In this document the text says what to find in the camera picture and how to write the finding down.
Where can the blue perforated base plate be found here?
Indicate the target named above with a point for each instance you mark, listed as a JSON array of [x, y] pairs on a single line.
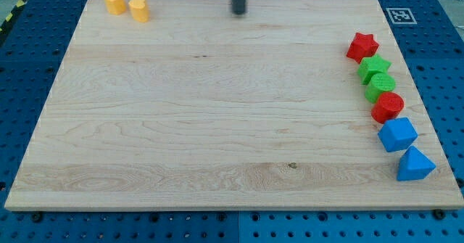
[[30, 58]]

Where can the blue cube block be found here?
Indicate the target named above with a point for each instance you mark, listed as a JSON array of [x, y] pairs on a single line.
[[397, 134]]

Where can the red star block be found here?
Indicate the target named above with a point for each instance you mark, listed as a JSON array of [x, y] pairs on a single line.
[[362, 45]]

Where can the green star block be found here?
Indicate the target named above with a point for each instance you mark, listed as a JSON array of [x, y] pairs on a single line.
[[370, 66]]

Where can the blue triangle block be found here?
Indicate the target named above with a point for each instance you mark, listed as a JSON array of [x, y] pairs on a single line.
[[414, 165]]

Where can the light wooden board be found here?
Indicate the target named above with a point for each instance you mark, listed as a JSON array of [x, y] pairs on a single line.
[[198, 109]]

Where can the green cylinder block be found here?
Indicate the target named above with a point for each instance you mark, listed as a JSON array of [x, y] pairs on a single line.
[[379, 83]]

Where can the white fiducial marker tag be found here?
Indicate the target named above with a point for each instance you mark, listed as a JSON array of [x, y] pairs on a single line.
[[401, 16]]

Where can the red cylinder block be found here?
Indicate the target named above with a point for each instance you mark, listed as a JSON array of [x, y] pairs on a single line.
[[388, 106]]

